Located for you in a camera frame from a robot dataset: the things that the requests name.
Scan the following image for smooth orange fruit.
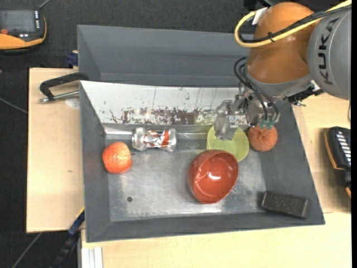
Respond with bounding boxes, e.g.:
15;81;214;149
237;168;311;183
102;141;133;175

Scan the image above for rough orange fruit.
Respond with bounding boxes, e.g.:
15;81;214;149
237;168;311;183
247;124;279;152

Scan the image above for yellow-green plastic bowl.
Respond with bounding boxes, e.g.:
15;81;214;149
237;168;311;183
206;124;250;162

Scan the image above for crushed red and white can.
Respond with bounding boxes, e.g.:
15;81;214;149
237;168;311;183
131;127;178;152

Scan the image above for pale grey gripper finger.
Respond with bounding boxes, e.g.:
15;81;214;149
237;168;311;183
213;116;238;141
215;99;234;118

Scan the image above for dark grey sponge block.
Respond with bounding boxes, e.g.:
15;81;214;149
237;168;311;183
260;190;310;219

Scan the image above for red plastic bowl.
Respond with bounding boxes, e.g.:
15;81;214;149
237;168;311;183
187;149;240;205

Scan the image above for grey metal bin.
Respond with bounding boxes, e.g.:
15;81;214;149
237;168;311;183
76;24;326;243

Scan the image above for pale wood flat board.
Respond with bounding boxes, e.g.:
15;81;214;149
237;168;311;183
26;67;86;233

